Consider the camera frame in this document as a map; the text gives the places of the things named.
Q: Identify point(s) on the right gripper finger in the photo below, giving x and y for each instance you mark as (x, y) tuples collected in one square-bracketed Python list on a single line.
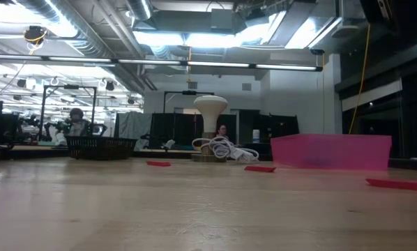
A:
[(374, 10)]

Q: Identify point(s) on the red eraser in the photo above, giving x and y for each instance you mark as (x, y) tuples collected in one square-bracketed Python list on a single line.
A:
[(398, 184), (259, 169), (158, 163)]

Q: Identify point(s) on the pink plastic bin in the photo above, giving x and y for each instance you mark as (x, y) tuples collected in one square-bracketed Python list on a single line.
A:
[(330, 151)]

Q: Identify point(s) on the white canister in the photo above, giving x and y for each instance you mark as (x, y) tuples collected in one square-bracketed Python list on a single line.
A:
[(256, 136)]

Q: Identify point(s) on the white bulb lamp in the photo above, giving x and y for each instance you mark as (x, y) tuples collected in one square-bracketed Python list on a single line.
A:
[(210, 108)]

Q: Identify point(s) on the person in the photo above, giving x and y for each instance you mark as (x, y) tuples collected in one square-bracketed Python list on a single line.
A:
[(76, 116), (222, 130)]

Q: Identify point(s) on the long ceiling light bar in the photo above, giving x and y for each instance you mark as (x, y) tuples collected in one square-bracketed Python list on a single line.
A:
[(149, 61)]

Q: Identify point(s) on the black partition screen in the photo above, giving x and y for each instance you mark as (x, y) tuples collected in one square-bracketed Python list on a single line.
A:
[(173, 129)]

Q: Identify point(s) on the gray hanging cloth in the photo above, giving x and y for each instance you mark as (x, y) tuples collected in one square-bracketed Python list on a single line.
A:
[(133, 125)]

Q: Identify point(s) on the black background robot arms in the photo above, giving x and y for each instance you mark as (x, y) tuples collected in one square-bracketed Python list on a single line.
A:
[(30, 125)]

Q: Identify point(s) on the wooden background table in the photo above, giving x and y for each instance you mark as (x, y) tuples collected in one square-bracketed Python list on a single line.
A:
[(27, 152)]

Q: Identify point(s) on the black metal frame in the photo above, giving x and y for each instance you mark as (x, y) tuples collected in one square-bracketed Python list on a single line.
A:
[(70, 86), (189, 92)]

